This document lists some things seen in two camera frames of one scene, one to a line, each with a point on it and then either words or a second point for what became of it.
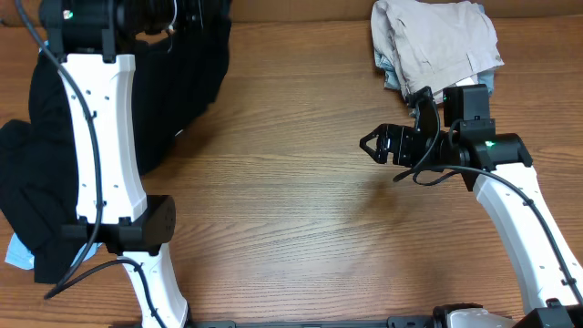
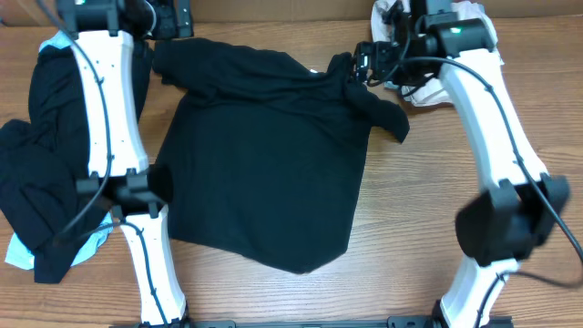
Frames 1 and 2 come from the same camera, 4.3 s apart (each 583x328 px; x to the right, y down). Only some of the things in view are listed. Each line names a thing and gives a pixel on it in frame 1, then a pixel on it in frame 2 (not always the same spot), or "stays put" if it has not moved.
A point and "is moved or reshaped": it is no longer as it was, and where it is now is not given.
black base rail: [394, 322] stays put
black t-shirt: [171, 89] is moved or reshaped
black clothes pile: [38, 192] stays put
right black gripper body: [411, 150] → [387, 58]
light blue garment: [19, 254] stays put
